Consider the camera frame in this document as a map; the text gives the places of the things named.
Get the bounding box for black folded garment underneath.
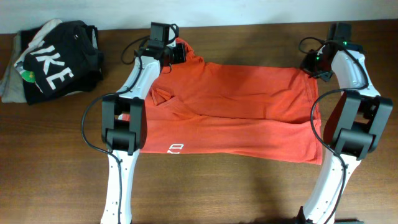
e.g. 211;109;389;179
20;26;104;106

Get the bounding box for black folded shirt white letters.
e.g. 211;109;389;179
23;21;105;98

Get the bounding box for white green printed folded garment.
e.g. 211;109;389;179
14;46;45;94

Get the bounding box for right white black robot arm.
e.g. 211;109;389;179
293;22;393;223

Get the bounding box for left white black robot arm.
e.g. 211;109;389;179
101;22;186;224

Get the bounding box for grey beige folded garment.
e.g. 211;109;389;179
1;19;63;103

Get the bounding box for red orange t-shirt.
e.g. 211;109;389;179
143;45;323;165

